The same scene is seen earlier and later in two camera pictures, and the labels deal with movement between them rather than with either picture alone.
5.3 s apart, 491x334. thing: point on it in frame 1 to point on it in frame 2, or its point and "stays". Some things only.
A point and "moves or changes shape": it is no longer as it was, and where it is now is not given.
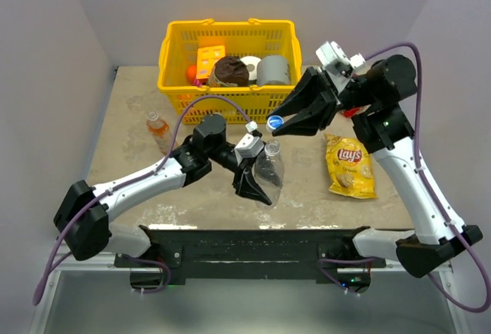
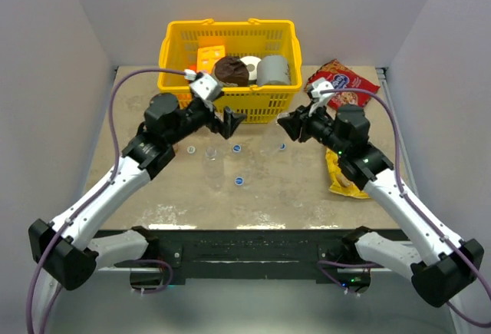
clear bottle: x=269 y=172 moves or changes shape
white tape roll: x=252 y=63 stays
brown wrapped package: x=232 y=71 stays
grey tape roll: x=273 y=70 stays
